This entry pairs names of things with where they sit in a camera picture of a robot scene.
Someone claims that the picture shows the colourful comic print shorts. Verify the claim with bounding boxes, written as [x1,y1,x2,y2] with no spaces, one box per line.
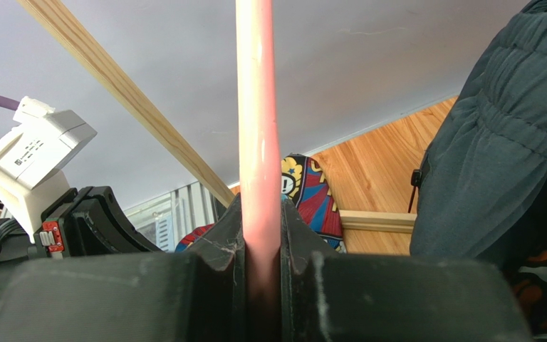
[174,154,348,254]

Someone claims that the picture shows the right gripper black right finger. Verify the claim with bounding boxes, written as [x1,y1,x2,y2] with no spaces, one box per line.
[280,200,532,341]

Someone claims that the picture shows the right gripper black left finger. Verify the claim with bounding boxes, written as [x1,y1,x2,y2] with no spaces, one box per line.
[0,197,246,341]

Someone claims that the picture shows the pink clothes hanger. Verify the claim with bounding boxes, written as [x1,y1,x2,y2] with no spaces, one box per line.
[236,1,281,341]

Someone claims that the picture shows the wooden clothes rack frame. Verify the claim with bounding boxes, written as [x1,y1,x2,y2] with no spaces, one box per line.
[17,0,417,234]

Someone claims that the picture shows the dark grey shorts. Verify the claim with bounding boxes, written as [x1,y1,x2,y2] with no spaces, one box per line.
[410,1,547,267]

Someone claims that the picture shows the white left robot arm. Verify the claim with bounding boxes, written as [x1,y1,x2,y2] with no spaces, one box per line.
[0,187,158,291]

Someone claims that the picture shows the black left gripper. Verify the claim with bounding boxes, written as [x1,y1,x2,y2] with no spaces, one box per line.
[31,187,160,259]

